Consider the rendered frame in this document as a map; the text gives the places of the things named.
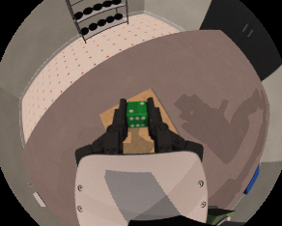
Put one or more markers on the green die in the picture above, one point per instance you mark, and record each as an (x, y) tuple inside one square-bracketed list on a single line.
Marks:
[(137, 114)]

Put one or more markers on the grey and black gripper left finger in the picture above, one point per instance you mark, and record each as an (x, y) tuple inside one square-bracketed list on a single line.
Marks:
[(111, 142)]

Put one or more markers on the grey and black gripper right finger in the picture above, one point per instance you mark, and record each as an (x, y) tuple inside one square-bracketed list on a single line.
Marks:
[(166, 140)]

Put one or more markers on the orange flat mat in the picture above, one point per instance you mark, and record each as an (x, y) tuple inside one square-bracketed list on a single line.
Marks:
[(138, 141)]

